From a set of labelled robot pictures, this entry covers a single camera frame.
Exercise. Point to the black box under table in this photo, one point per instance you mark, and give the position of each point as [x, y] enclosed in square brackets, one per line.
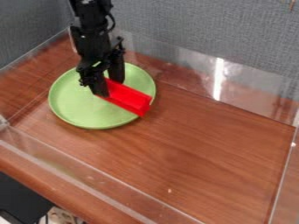
[20, 201]

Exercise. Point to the red plastic block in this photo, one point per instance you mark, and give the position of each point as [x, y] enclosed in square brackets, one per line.
[129, 98]

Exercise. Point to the green round plate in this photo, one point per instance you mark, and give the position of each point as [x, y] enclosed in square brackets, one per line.
[82, 109]

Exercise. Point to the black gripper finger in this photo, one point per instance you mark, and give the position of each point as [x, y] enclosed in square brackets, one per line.
[93, 78]
[117, 70]

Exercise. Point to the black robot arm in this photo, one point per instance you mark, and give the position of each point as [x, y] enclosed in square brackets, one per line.
[93, 13]

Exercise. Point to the clear acrylic enclosure wall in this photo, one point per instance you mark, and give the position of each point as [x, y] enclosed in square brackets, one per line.
[211, 158]

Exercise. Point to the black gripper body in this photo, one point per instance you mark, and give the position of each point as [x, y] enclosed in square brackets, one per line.
[97, 46]

